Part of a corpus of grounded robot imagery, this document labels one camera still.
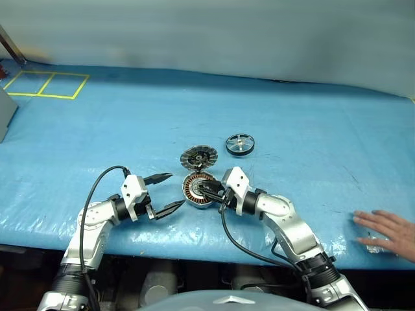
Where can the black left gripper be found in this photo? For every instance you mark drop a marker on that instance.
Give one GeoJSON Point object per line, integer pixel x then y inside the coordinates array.
{"type": "Point", "coordinates": [146, 207]}

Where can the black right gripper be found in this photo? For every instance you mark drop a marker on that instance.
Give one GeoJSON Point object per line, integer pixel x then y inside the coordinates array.
{"type": "Point", "coordinates": [227, 197]}

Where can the silver motor housing copper windings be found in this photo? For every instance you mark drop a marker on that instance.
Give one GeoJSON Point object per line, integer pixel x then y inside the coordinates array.
{"type": "Point", "coordinates": [191, 197]}

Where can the black spoked rotor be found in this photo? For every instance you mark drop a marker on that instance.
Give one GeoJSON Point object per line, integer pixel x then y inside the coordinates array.
{"type": "Point", "coordinates": [240, 144]}

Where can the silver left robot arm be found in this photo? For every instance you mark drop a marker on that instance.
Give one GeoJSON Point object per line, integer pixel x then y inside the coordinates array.
{"type": "Point", "coordinates": [94, 220]}

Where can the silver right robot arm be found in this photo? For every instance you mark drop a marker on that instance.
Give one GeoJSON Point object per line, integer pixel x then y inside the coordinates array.
{"type": "Point", "coordinates": [291, 223]}

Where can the round silver motor lid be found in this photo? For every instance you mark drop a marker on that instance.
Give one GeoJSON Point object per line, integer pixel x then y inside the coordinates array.
{"type": "Point", "coordinates": [198, 158]}

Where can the person's bare hand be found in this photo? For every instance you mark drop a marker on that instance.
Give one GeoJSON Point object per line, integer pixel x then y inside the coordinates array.
{"type": "Point", "coordinates": [392, 233]}

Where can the blue plastic table cover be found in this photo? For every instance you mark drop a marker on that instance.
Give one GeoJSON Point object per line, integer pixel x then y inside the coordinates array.
{"type": "Point", "coordinates": [259, 113]}

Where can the grey cylinder under table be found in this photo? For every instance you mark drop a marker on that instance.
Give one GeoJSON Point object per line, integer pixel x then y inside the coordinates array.
{"type": "Point", "coordinates": [157, 285]}
{"type": "Point", "coordinates": [249, 278]}

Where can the grey robot torso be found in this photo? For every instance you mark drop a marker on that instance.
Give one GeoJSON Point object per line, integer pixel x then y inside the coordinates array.
{"type": "Point", "coordinates": [201, 301]}

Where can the yellow tape squares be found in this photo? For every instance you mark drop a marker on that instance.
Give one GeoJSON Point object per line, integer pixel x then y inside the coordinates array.
{"type": "Point", "coordinates": [52, 85]}

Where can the crumpled clear plastic piece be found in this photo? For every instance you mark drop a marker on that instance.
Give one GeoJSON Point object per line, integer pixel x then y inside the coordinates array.
{"type": "Point", "coordinates": [373, 248]}

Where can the grey box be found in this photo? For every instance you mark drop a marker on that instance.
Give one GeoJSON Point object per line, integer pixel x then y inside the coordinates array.
{"type": "Point", "coordinates": [6, 113]}

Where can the red object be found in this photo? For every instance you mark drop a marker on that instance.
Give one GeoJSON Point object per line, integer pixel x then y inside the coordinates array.
{"type": "Point", "coordinates": [2, 72]}

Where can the metal pole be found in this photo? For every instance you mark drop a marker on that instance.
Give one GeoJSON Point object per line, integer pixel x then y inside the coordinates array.
{"type": "Point", "coordinates": [13, 47]}

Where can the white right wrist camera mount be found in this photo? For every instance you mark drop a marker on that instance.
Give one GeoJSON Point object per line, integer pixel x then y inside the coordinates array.
{"type": "Point", "coordinates": [238, 181]}

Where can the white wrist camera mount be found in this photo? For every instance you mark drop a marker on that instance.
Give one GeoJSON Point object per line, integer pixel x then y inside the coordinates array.
{"type": "Point", "coordinates": [238, 181]}
{"type": "Point", "coordinates": [133, 188]}

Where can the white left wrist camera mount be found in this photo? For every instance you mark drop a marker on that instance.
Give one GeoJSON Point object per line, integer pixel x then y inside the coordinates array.
{"type": "Point", "coordinates": [133, 188]}

